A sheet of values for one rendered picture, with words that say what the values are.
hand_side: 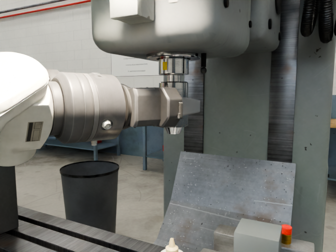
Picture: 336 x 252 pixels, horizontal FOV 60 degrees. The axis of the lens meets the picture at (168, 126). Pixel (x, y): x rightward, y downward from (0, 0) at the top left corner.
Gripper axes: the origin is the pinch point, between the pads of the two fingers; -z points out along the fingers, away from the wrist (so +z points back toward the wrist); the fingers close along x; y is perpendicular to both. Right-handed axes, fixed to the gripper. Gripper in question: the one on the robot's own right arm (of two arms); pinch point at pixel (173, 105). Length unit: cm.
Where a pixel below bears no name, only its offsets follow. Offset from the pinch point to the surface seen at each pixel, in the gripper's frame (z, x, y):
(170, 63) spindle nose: 1.9, -1.5, -6.4
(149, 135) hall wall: -270, 414, 77
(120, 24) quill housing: 9.7, -0.7, -11.1
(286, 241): -10.8, -14.2, 20.2
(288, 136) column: -39.2, 2.9, 8.7
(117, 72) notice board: -239, 481, -40
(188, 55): 0.7, -4.3, -7.4
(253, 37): -13.8, -4.5, -11.5
